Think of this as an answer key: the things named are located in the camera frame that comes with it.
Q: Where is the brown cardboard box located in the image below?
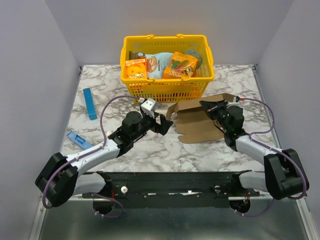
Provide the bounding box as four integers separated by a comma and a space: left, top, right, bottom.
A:
165, 93, 236, 144

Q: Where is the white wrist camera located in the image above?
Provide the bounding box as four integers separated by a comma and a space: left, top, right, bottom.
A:
140, 98, 158, 119
230, 96, 246, 104

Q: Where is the dark brown packet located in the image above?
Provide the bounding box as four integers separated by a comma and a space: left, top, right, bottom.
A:
128, 51, 146, 60

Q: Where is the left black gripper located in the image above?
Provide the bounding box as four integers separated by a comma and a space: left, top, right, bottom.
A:
131, 111, 173, 142

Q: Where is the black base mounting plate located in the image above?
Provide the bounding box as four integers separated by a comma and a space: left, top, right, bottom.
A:
82, 171, 266, 210

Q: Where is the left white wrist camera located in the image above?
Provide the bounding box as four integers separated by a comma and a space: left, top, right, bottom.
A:
140, 98, 158, 119

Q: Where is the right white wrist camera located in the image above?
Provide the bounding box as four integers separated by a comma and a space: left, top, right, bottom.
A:
230, 96, 246, 104

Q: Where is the green round scrubber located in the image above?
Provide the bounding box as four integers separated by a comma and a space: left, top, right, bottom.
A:
184, 48, 203, 70

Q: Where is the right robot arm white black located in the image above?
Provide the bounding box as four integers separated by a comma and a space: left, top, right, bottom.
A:
199, 100, 310, 200

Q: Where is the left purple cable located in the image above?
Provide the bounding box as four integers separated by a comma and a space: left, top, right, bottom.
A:
41, 95, 146, 219

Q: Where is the yellow plastic shopping basket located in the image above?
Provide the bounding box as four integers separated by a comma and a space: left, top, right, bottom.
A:
120, 34, 215, 103

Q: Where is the orange gummy candy bag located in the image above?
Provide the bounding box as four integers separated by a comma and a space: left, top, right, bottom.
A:
163, 52, 198, 79

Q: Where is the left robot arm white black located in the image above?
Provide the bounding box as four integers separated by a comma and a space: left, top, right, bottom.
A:
35, 111, 173, 209

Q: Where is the long blue box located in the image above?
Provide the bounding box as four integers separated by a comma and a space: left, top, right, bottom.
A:
83, 88, 98, 121

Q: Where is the light blue chips bag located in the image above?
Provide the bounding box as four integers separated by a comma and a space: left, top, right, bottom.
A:
145, 52, 173, 79

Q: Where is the small blue box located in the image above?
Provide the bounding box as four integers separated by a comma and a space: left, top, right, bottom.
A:
67, 131, 92, 150

